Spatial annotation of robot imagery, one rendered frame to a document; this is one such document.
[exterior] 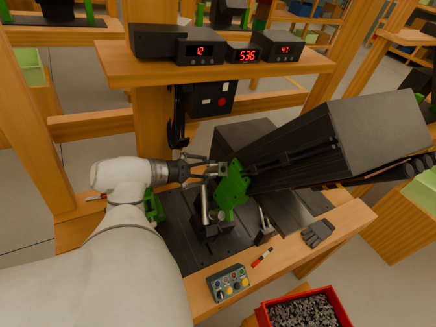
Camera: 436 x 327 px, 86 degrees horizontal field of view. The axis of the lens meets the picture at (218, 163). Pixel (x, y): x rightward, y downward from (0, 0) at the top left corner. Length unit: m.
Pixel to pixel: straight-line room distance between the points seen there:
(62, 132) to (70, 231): 0.41
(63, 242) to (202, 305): 0.59
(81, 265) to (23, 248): 2.09
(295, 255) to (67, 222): 0.99
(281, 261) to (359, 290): 1.39
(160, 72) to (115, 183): 0.33
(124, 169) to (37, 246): 1.64
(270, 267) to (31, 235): 1.82
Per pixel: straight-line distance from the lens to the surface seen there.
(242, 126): 1.08
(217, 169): 0.87
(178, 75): 0.74
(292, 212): 0.96
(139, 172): 0.69
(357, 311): 2.35
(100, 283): 0.19
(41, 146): 0.96
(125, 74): 0.70
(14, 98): 0.86
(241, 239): 1.10
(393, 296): 2.61
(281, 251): 1.13
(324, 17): 7.09
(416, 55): 9.59
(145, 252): 0.21
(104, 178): 0.68
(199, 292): 0.98
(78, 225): 1.17
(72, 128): 1.02
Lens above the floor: 1.84
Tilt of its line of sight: 44 degrees down
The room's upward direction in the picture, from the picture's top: 13 degrees clockwise
